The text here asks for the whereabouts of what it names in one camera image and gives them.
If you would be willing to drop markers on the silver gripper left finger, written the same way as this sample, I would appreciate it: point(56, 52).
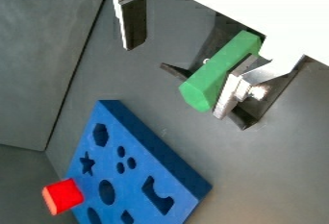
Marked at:
point(131, 14)

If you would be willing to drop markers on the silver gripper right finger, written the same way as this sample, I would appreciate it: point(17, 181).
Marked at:
point(254, 84)

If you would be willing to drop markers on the green hexagonal prism block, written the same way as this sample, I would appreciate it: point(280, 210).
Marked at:
point(202, 86)

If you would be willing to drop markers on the blue shape sorter board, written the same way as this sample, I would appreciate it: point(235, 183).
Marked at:
point(134, 180)

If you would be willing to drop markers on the red block peg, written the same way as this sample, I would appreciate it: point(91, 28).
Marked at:
point(62, 196)

